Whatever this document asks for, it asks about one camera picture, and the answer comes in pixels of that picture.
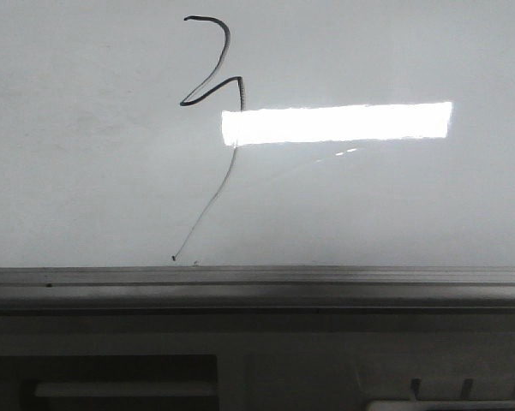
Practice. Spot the white glossy whiteboard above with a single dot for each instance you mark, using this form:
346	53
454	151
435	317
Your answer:
257	133

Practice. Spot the grey aluminium whiteboard frame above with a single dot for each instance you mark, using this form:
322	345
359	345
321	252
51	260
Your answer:
268	287

